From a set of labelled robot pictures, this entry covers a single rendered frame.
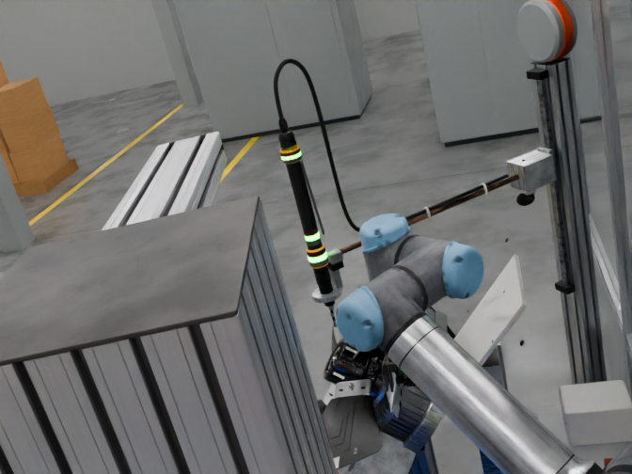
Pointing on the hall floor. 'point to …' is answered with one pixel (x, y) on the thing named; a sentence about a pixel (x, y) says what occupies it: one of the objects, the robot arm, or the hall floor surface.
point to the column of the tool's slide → (573, 226)
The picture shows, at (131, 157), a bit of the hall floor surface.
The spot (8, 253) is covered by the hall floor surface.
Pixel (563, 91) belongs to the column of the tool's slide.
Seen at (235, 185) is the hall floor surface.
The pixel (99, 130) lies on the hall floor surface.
